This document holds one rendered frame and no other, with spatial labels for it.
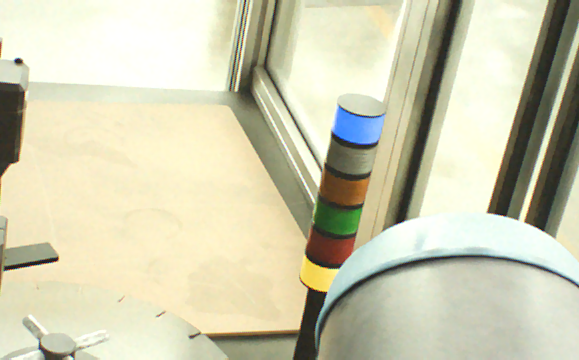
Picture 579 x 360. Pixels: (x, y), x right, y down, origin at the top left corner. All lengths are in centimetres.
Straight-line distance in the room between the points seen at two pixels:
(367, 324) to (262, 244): 122
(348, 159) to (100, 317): 26
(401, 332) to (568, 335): 6
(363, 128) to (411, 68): 36
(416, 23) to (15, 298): 58
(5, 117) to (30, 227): 79
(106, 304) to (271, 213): 62
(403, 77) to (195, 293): 37
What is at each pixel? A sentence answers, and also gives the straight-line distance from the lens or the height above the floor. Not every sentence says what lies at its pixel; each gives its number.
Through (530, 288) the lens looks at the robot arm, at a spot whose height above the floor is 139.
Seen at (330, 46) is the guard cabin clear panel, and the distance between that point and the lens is 179.
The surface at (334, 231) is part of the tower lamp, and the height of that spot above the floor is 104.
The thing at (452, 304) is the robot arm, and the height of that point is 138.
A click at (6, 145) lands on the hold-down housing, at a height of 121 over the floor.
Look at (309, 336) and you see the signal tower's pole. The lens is 124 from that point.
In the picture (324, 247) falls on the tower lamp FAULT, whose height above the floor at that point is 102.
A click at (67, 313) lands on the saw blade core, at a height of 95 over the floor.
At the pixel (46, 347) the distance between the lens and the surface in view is 102.
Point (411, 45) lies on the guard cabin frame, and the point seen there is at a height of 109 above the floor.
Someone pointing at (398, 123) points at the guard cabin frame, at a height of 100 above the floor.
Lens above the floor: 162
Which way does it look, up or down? 28 degrees down
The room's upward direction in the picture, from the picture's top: 11 degrees clockwise
